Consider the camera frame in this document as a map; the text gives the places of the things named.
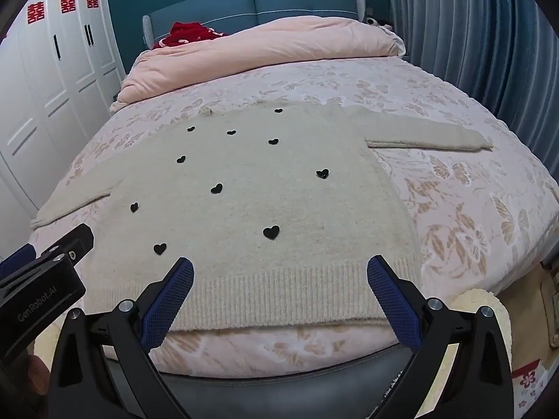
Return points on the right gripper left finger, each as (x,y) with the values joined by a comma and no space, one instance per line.
(81,382)

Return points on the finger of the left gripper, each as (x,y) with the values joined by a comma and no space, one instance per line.
(74,245)
(19,259)

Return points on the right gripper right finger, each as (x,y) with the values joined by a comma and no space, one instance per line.
(479,382)

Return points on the beige heart-pattern knit sweater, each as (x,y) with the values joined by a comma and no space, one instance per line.
(278,207)

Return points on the pink butterfly bed blanket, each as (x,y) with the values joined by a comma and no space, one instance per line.
(483,219)

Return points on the white wardrobe with red stickers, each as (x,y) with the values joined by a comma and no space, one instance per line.
(60,73)

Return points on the red garment on bed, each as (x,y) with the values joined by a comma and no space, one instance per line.
(187,33)

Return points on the blue upholstered headboard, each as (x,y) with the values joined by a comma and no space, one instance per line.
(231,16)

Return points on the pink folded duvet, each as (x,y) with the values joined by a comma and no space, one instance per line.
(283,41)

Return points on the blue-grey curtain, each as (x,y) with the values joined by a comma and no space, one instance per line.
(503,53)

